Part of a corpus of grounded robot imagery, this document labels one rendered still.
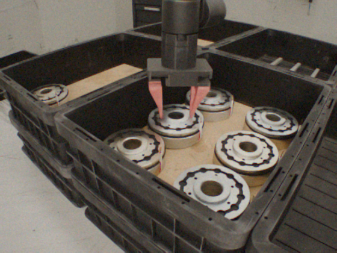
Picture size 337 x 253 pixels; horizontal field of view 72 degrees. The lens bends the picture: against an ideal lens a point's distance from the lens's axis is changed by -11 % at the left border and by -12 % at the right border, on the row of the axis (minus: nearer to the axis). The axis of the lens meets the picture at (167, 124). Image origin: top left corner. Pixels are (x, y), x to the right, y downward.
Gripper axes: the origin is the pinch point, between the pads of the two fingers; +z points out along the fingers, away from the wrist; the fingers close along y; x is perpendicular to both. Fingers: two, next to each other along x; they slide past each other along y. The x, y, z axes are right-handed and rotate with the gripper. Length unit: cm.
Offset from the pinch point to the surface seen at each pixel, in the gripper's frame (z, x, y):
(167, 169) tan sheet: 4.5, 10.0, 2.2
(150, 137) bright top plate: 1.6, 5.1, 4.7
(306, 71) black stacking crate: 2, -31, -46
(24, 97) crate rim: -4.9, 2.2, 26.2
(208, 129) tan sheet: 4.1, -0.4, -6.4
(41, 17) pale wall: 22, -301, 144
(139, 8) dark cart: 4, -185, 11
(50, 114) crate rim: -4.7, 8.1, 19.4
